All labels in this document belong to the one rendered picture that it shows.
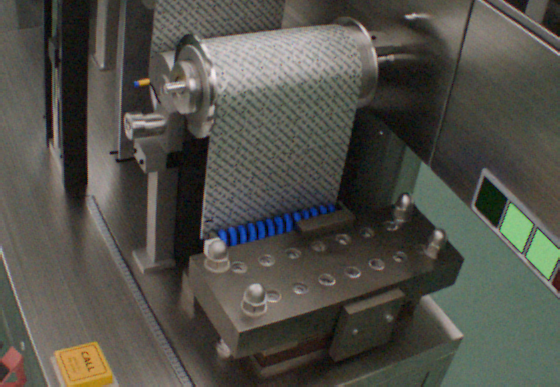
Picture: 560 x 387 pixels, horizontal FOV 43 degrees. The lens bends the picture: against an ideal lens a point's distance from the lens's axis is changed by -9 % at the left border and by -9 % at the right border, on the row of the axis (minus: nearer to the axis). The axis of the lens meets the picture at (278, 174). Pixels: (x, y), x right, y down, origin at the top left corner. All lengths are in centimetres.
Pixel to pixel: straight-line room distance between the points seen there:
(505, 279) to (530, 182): 185
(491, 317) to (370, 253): 155
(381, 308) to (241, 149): 31
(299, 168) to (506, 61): 37
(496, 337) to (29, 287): 177
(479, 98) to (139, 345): 62
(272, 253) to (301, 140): 17
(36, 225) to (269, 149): 47
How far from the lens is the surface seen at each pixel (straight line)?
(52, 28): 139
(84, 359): 112
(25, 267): 129
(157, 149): 114
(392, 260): 118
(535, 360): 262
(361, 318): 112
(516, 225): 106
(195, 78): 104
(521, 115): 102
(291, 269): 112
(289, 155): 114
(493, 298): 277
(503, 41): 103
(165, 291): 125
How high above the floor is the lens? 179
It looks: 36 degrees down
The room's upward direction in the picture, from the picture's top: 9 degrees clockwise
